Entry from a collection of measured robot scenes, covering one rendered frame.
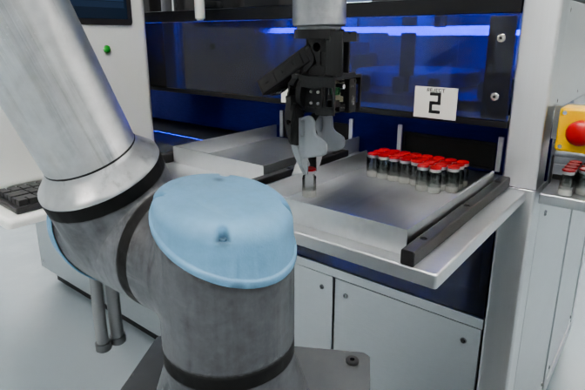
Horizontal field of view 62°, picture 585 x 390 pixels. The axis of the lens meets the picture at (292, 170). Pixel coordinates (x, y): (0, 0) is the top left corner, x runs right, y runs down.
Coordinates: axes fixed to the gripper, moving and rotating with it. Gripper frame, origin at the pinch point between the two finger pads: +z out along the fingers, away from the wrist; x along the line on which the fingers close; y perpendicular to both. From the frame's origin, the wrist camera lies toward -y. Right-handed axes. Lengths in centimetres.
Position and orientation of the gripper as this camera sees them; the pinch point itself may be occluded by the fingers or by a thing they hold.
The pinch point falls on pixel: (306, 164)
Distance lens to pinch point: 74.9
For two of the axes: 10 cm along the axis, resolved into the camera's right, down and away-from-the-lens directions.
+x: 6.2, -2.2, 7.5
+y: 7.8, 1.7, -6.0
